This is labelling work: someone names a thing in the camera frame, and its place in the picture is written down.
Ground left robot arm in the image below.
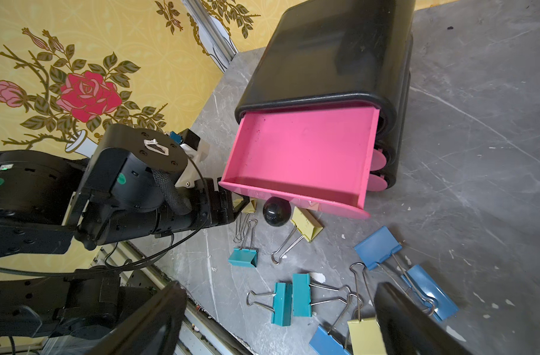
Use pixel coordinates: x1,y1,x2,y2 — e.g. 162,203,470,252
0,124,242,340

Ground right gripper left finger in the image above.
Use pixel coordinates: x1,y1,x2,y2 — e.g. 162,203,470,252
88,282,187,355

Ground pink drawer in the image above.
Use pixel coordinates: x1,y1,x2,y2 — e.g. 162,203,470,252
220,106,379,220
370,149,387,172
367,174,388,192

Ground blue binder clip upper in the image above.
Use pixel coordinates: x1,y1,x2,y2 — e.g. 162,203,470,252
353,225,435,307

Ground blue binder clip lower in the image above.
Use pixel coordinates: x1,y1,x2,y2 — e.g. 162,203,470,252
309,293,354,355

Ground blue binder clip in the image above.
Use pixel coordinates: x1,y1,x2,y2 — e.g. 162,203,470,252
309,293,354,355
402,265,459,321
353,225,435,307

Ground teal binder clip middle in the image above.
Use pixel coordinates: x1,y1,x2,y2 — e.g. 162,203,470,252
246,283,293,327

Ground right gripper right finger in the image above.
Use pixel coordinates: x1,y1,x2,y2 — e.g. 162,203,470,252
374,283,470,354

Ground teal binder clip right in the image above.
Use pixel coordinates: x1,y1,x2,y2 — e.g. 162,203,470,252
292,274,351,317

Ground teal binder clip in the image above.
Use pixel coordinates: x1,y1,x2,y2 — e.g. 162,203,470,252
246,283,293,327
292,274,351,317
227,218,259,269

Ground teal binder clip left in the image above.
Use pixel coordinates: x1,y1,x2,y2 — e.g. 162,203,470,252
227,218,259,269

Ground black drawer cabinet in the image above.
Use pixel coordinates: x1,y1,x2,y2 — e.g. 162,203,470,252
235,1,416,186

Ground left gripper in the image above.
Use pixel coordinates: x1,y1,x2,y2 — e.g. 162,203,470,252
74,124,248,250

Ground blue binder clip right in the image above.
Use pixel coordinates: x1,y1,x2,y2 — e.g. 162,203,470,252
402,265,459,321

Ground yellow binder clip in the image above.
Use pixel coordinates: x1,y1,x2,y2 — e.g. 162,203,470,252
348,262,387,354
271,207,323,265
233,199,257,243

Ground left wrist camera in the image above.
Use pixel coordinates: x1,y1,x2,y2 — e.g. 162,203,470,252
169,129,210,189

